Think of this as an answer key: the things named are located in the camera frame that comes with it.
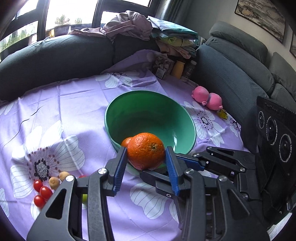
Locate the dark green sofa back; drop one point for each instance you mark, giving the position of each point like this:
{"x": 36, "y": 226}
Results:
{"x": 62, "y": 58}

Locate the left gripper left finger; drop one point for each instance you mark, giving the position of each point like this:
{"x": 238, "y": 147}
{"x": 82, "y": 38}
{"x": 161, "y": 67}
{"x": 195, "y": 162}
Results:
{"x": 61, "y": 217}

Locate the pile of clothes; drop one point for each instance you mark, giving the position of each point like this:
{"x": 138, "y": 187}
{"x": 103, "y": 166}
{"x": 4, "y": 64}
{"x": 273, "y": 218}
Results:
{"x": 171, "y": 38}

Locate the framed wall picture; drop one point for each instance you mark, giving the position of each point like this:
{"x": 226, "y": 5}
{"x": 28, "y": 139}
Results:
{"x": 264, "y": 14}

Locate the pink pig toy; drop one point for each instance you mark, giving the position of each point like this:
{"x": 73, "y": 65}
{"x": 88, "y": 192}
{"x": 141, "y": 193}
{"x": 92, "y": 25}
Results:
{"x": 211, "y": 100}

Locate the black planter box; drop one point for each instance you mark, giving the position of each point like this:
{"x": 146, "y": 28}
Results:
{"x": 62, "y": 30}

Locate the green plastic bowl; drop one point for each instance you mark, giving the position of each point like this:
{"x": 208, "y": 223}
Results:
{"x": 143, "y": 111}

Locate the yellow bottle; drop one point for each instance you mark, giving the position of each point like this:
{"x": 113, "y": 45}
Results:
{"x": 177, "y": 69}

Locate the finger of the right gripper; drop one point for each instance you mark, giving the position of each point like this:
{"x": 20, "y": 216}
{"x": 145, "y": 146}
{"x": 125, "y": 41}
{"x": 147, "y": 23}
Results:
{"x": 191, "y": 162}
{"x": 163, "y": 187}

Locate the red tomato top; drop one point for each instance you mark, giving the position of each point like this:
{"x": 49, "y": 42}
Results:
{"x": 37, "y": 185}

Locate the purple floral tablecloth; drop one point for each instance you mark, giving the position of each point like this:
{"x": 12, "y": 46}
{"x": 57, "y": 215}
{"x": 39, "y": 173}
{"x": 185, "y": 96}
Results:
{"x": 60, "y": 127}

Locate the brown kiwi lower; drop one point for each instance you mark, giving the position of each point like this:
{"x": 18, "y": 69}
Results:
{"x": 54, "y": 183}

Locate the brown kiwi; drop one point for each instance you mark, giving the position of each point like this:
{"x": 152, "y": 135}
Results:
{"x": 63, "y": 175}
{"x": 54, "y": 183}

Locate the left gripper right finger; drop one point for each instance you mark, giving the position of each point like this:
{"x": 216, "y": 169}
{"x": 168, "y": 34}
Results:
{"x": 214, "y": 208}

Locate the grey side sofa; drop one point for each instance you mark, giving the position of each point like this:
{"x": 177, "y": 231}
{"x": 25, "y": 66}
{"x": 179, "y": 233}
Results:
{"x": 233, "y": 65}

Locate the brown kiwi upper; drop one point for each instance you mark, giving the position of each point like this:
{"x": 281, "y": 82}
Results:
{"x": 63, "y": 175}

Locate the green mango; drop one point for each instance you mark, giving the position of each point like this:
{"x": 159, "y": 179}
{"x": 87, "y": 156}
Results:
{"x": 84, "y": 199}

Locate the orange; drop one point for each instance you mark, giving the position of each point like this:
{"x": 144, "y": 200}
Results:
{"x": 145, "y": 151}
{"x": 126, "y": 141}

